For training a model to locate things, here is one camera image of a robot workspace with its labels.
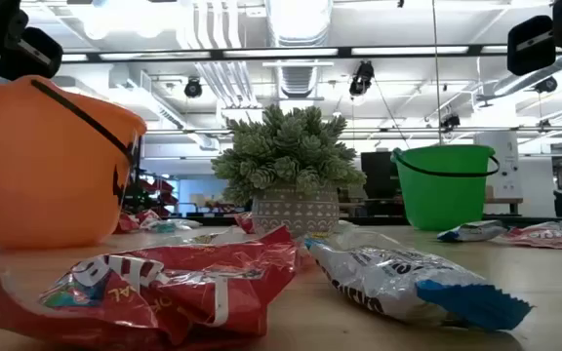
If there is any red storage bin rack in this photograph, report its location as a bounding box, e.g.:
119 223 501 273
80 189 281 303
137 177 180 218

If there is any white ventilation duct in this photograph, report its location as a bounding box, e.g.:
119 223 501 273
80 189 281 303
263 0 335 101

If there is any black round spotlight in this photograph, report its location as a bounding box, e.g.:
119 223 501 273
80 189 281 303
348 60 376 98
440 112 462 133
534 76 559 95
183 77 204 99

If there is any black beam with light strips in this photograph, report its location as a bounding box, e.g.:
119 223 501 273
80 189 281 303
0 44 562 63

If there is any artificial succulent in patterned pot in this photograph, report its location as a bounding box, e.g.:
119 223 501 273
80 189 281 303
211 102 368 239

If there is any white pipe bundle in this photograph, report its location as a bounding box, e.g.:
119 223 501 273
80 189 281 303
176 0 262 111

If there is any green plastic bucket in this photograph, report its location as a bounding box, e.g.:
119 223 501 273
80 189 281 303
390 143 502 232

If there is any white pillar with sockets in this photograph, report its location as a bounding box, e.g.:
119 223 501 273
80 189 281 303
473 130 524 200

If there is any wooden bench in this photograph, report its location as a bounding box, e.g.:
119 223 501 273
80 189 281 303
483 196 525 215

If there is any black monitor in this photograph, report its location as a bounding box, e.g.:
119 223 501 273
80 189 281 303
360 150 402 200

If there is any orange pumpkin bucket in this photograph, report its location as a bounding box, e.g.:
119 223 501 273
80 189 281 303
0 74 148 251

